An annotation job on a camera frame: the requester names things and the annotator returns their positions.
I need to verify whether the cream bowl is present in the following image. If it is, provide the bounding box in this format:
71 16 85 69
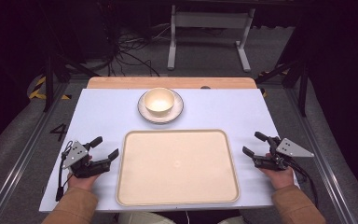
143 87 176 119

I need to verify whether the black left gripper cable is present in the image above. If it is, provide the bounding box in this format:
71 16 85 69
55 140 75 203

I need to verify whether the pale blue table mat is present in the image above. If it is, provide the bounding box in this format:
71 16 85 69
38 88 300 214

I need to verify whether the white metal stand frame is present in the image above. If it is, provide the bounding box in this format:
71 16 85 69
166 4 256 74

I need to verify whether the person's left hand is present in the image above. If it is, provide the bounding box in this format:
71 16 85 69
67 172 103 191

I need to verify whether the yellow black floor tape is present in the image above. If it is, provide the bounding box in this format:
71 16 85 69
27 75 73 101
258 63 290 98

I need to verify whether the aluminium floor rail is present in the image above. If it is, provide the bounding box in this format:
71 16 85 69
282 87 357 224
0 83 71 224

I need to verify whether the beige rectangular tray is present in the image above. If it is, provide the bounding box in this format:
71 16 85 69
115 128 241 207

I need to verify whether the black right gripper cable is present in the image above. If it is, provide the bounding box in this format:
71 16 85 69
287 160 320 210

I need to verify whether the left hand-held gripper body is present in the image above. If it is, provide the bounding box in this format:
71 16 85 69
62 140 112 179

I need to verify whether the person's right hand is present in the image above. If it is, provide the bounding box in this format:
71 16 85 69
258 165 296 191

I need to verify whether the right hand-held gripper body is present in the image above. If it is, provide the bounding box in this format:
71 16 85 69
252 135 315 172

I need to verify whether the white plate with dark rim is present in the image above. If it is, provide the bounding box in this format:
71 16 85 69
136 89 185 125

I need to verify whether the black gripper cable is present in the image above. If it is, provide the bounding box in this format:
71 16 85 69
287 160 320 210
55 140 75 203

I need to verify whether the black tripod stand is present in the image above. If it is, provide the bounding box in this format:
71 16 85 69
41 43 102 114
255 57 310 119

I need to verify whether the tangle of black floor cables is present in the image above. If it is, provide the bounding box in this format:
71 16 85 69
103 22 172 77

